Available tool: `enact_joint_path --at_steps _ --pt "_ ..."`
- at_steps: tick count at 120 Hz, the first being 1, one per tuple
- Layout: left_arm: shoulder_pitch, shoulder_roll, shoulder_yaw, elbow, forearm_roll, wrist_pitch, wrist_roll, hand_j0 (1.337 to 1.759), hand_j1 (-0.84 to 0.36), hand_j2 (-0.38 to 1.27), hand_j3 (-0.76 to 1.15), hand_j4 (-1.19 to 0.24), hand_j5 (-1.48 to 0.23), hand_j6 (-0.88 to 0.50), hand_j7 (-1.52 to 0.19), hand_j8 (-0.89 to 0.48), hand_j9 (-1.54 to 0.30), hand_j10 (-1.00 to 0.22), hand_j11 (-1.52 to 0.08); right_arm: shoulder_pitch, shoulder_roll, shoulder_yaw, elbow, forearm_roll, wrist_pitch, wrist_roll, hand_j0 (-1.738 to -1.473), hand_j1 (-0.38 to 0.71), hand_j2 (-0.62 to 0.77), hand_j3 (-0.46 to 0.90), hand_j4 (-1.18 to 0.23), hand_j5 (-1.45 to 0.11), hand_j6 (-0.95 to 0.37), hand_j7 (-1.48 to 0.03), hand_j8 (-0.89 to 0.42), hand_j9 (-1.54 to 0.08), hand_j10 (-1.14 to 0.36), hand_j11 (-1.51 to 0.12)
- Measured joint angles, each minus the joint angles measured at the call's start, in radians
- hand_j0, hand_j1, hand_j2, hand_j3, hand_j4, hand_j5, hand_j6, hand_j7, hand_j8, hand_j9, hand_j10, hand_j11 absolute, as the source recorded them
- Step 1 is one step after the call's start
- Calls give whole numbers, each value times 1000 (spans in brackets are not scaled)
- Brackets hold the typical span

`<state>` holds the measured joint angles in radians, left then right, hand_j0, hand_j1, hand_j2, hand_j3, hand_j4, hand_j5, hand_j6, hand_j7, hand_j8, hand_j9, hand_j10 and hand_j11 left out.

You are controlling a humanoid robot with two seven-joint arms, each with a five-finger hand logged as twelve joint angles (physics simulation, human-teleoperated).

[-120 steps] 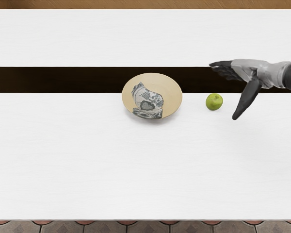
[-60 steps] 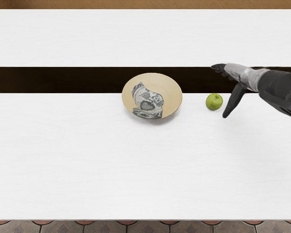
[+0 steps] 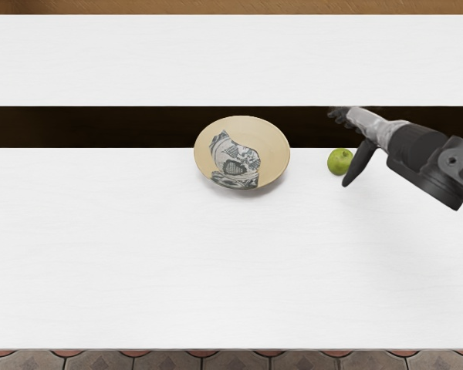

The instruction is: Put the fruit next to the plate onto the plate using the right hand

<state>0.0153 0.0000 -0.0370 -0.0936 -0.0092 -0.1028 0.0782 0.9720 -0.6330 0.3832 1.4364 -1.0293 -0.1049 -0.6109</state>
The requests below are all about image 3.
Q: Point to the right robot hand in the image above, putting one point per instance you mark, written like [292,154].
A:
[371,127]

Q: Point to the beige plate with printed pattern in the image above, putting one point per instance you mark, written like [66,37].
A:
[242,155]

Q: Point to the green apple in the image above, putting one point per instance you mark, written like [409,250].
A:
[338,162]

